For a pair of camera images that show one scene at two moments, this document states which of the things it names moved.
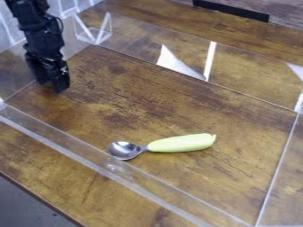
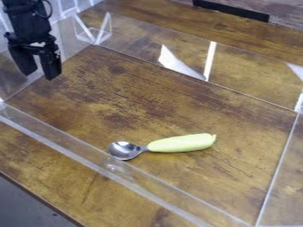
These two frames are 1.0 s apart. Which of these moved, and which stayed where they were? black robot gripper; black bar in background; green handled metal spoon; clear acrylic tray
Moved: black robot gripper
Stayed: clear acrylic tray; black bar in background; green handled metal spoon
